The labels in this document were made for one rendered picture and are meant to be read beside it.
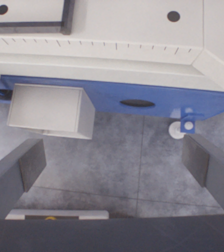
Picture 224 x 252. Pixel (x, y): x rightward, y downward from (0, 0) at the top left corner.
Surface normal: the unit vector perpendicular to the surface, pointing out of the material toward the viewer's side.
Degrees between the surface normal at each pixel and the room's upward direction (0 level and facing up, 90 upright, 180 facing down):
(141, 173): 0
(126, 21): 0
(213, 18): 0
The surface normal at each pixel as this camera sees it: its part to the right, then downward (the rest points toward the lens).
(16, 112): -0.05, -0.15
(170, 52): -0.10, 0.99
